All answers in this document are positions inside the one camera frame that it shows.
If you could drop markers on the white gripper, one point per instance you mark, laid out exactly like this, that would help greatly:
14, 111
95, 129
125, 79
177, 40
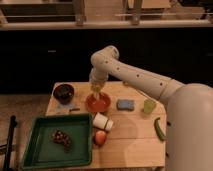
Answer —
97, 76

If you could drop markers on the yellow banana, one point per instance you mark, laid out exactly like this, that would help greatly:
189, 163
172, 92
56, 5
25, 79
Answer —
96, 89

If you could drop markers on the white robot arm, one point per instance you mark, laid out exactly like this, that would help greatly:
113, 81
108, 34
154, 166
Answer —
189, 109

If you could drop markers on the red bowl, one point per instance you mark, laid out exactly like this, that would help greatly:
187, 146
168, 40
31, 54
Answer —
94, 105

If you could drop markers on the dark brown bowl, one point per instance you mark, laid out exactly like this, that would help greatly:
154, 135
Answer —
63, 93

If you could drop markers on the blue sponge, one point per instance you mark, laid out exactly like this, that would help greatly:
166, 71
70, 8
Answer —
125, 104

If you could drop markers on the grey cloth with dark item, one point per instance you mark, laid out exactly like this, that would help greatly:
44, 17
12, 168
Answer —
66, 108

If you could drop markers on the yellow-green cup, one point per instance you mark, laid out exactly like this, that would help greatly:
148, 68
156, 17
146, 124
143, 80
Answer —
149, 106

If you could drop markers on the red apple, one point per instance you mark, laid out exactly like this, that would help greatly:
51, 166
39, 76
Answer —
100, 137

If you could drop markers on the bunch of dark grapes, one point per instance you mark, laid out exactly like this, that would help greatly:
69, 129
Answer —
61, 138

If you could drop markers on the green plastic tray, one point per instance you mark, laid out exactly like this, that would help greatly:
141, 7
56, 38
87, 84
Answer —
42, 153

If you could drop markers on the green cucumber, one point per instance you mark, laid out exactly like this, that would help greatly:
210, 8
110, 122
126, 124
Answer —
161, 136

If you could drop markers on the black stand pole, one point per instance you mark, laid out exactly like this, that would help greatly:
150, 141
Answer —
12, 125

